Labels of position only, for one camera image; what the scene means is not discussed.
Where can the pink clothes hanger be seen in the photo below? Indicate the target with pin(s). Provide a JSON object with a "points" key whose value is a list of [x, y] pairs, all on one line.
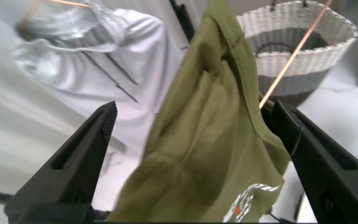
{"points": [[294, 54], [67, 3]]}

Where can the white laundry basket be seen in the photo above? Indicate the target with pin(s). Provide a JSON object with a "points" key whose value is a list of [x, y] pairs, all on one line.
{"points": [[294, 62]]}

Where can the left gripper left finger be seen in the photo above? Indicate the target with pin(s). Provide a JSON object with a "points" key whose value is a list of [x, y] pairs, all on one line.
{"points": [[70, 171]]}

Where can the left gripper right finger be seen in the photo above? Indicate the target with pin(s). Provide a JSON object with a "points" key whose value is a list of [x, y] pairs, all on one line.
{"points": [[328, 174]]}

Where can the black clothes rack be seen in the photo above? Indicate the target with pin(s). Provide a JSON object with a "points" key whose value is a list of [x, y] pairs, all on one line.
{"points": [[183, 18]]}

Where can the green garment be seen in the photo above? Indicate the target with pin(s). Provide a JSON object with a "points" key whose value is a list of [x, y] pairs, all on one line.
{"points": [[210, 140]]}

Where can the pale grey shorts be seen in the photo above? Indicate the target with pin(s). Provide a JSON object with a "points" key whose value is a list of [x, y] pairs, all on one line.
{"points": [[104, 77]]}

